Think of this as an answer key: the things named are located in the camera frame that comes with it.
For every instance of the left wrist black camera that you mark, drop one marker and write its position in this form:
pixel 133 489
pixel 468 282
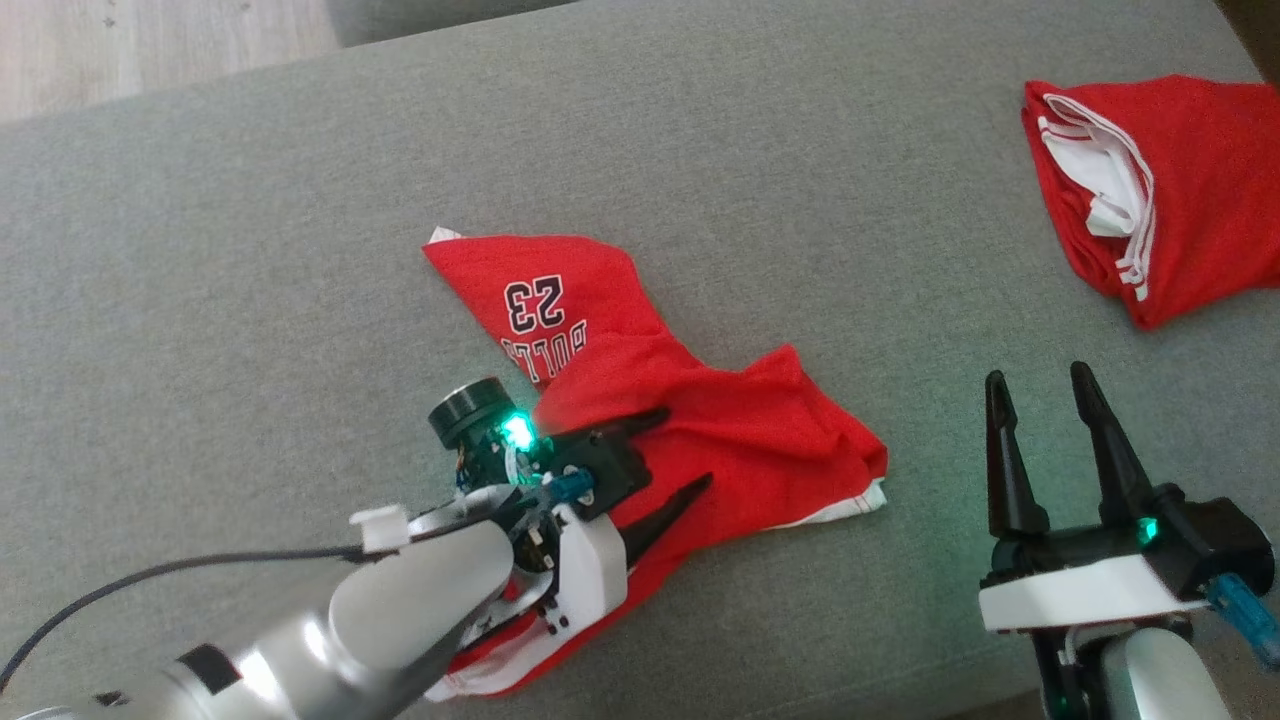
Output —
pixel 610 470

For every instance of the large grey sofa seat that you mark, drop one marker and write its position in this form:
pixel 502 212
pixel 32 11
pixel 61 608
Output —
pixel 250 300

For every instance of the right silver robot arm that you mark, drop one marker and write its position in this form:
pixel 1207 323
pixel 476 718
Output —
pixel 1150 680

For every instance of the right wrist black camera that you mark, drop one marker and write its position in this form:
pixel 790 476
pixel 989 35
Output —
pixel 1220 540

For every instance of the mustard yellow furniture panel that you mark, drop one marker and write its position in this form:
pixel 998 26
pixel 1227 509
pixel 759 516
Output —
pixel 1265 20

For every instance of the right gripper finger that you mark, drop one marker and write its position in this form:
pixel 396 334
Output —
pixel 1115 460
pixel 1012 480

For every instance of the red white-sleeved basketball jersey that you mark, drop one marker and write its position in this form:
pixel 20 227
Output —
pixel 1210 190

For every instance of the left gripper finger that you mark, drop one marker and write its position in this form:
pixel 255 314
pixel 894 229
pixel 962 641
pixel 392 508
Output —
pixel 665 515
pixel 640 425

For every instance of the wrist black camera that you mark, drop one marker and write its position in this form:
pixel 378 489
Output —
pixel 610 470
pixel 1220 540

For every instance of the red white-striped basketball shorts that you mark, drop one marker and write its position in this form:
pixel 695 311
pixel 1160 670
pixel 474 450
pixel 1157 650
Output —
pixel 740 430

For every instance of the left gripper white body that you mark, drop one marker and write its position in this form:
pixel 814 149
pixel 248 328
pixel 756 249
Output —
pixel 590 570

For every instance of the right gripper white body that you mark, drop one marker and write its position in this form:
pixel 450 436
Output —
pixel 1080 590

